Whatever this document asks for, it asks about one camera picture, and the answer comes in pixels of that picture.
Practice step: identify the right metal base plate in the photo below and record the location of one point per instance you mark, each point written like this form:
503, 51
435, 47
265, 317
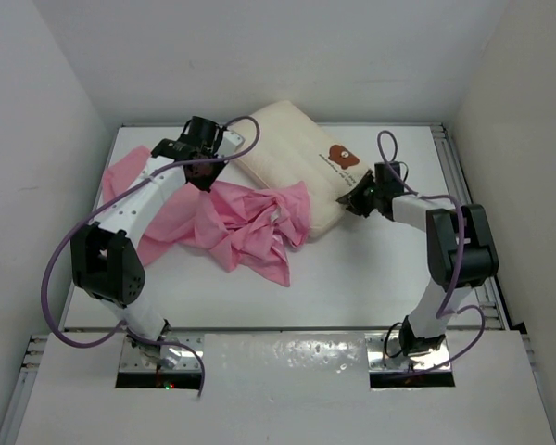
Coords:
386, 362

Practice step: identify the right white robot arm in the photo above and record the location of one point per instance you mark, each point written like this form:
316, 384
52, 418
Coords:
460, 250

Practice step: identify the aluminium frame rail left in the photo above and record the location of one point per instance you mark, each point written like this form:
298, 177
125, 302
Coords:
22, 391

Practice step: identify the pink pillowcase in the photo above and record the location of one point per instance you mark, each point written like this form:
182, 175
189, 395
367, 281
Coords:
235, 224

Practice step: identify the metal base plate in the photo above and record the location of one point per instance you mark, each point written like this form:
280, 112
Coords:
180, 357
386, 362

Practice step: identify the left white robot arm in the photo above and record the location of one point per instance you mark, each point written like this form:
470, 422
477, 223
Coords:
105, 262

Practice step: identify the white front cover panel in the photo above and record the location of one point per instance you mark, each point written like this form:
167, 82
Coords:
286, 389

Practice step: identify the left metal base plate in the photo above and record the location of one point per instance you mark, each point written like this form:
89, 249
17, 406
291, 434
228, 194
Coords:
180, 357

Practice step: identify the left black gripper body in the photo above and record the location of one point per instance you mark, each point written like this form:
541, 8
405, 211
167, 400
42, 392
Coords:
210, 170

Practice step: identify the cream pillow with bear print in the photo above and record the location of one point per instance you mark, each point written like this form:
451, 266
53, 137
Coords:
292, 148

